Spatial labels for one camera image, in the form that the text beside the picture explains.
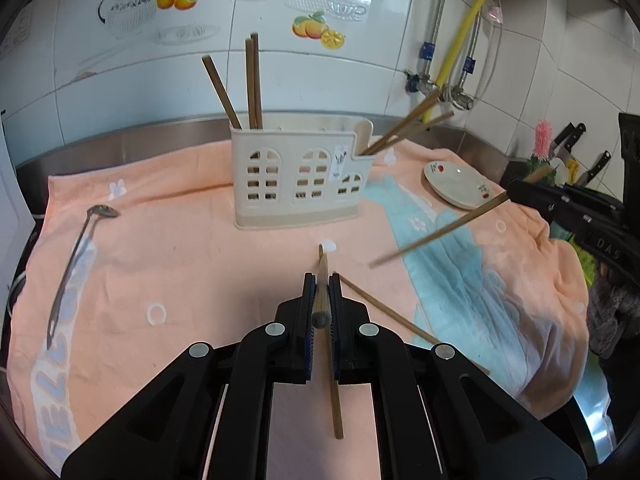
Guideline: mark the metal water valve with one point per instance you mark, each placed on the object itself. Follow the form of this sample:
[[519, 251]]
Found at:
[[462, 100]]

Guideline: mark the white printed plate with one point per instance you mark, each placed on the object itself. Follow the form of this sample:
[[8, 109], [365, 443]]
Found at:
[[460, 182]]

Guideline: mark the metal slotted spoon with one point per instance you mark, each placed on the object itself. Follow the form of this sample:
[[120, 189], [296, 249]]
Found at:
[[102, 211]]

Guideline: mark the beige plastic utensil holder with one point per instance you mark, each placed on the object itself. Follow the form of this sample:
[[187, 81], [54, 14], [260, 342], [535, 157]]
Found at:
[[290, 135]]

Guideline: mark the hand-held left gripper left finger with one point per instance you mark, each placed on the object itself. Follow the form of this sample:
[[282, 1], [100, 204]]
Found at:
[[310, 350]]

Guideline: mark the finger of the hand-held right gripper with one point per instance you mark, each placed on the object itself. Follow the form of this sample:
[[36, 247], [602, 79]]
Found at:
[[535, 197]]

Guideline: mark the pink brush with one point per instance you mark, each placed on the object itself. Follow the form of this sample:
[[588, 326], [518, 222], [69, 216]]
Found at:
[[542, 137]]

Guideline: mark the peach printed towel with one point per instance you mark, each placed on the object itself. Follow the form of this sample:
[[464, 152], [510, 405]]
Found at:
[[175, 250]]

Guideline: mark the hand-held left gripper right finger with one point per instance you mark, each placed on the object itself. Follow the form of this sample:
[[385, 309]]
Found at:
[[334, 355]]

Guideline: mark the brown wooden chopstick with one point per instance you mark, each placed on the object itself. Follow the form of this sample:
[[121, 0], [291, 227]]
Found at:
[[395, 317], [248, 75], [430, 124], [410, 116], [336, 410], [220, 90], [440, 232], [256, 60]]

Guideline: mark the black utensil bin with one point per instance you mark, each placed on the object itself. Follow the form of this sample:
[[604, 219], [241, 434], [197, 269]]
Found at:
[[515, 172]]

